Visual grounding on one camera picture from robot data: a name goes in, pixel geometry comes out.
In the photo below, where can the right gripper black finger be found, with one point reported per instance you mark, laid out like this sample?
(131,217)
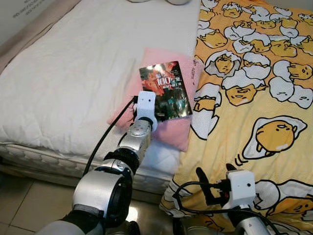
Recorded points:
(203,183)
(232,168)

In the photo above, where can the dark glossy book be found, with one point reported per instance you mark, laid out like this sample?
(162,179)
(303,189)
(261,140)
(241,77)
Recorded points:
(168,83)

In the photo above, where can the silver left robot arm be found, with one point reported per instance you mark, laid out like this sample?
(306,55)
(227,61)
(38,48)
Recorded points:
(98,191)

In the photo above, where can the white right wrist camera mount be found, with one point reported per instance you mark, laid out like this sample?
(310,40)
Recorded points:
(242,188)

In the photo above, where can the white quilted mattress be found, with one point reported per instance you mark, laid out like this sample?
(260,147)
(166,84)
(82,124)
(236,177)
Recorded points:
(63,88)

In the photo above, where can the pink pillow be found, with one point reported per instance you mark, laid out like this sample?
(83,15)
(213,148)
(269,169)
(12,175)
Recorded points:
(171,134)

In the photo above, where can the dark left robot foot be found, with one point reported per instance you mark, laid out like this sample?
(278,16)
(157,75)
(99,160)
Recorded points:
(132,229)

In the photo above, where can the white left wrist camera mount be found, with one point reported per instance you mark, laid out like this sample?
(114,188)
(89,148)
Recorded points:
(145,103)

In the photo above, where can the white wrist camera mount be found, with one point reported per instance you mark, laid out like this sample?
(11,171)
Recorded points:
(242,188)
(145,103)

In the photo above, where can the yellow egg print blanket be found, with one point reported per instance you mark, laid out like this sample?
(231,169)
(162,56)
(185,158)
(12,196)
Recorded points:
(234,132)

